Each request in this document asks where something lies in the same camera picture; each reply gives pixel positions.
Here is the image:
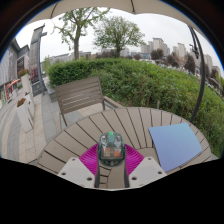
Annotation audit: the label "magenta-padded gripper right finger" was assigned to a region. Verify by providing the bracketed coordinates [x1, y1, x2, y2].
[123, 143, 168, 189]

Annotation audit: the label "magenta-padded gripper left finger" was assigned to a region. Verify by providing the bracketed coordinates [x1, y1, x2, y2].
[57, 143, 102, 189]

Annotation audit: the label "green patterned computer mouse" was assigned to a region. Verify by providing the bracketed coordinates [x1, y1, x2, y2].
[97, 131, 126, 168]

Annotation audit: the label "blue rectangular mouse pad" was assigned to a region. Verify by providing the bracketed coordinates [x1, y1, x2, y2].
[148, 122, 203, 173]

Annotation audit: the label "brown slatted outdoor chair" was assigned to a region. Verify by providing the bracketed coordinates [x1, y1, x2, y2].
[54, 76, 124, 127]

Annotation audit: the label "white planter box with flowers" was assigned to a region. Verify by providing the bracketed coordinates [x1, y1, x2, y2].
[16, 97, 35, 133]
[19, 68, 36, 101]

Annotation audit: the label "dark curved umbrella pole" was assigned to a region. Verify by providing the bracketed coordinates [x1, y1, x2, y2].
[187, 25, 206, 124]

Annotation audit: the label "tall grey sign pillar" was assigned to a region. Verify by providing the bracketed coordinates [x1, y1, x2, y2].
[28, 23, 48, 96]

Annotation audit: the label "grey storefront building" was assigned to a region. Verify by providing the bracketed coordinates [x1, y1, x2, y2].
[0, 38, 30, 104]

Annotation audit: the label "distant high-rise buildings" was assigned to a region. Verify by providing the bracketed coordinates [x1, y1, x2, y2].
[139, 37, 214, 73]

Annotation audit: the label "bare-trunked leafy tree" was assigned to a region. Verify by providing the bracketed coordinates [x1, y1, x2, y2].
[53, 7, 111, 61]

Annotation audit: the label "round-crowned green tree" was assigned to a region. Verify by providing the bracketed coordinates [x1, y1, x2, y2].
[93, 15, 146, 58]

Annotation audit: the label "beige patio umbrella canopy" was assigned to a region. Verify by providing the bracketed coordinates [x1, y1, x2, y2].
[28, 0, 201, 34]

